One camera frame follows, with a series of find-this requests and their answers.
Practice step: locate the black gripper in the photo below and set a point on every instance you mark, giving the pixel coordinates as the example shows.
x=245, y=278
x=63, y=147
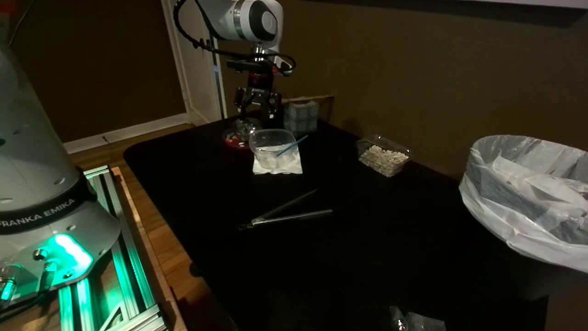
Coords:
x=259, y=81

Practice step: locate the clear plastic bowl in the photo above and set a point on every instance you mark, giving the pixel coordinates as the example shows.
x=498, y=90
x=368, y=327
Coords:
x=265, y=142

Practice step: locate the blue straw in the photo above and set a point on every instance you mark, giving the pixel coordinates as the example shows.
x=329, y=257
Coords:
x=298, y=142

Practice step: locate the metal tongs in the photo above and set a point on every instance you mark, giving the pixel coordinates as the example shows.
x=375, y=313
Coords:
x=294, y=215

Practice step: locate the clear container with white pieces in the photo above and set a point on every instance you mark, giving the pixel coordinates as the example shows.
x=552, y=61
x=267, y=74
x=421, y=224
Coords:
x=383, y=160

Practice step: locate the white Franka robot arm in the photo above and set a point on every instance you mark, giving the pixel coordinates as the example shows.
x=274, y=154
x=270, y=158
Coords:
x=37, y=153

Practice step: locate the grey patterned block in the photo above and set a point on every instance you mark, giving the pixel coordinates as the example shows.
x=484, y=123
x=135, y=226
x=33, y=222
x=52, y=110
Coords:
x=304, y=118

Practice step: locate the red round plate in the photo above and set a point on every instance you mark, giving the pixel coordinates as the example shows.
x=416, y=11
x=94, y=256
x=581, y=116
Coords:
x=232, y=145

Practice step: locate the white paper napkin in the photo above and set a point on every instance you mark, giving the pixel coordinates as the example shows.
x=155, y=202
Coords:
x=278, y=165

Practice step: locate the white door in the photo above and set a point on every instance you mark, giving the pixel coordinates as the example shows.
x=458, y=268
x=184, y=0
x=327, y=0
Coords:
x=195, y=85

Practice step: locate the white baseboard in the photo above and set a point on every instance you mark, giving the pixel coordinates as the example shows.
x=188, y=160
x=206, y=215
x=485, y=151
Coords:
x=122, y=132

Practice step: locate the wooden board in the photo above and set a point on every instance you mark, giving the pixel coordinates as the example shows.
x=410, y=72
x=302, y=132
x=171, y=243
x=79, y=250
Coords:
x=153, y=263

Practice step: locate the crumpled clear plastic wrap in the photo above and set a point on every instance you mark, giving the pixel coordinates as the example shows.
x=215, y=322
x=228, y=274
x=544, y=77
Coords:
x=414, y=320

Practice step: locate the trash bin with white bag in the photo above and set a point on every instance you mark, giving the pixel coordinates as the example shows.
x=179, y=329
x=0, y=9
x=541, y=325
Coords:
x=520, y=202

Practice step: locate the black trash bin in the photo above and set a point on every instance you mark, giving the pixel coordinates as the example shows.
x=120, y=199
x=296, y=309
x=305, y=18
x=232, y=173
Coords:
x=489, y=287

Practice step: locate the aluminium profile frame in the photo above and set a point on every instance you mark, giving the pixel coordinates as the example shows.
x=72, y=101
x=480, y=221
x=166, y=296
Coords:
x=122, y=268

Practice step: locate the white wall board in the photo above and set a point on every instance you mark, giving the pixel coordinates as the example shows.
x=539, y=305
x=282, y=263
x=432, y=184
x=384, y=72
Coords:
x=539, y=2

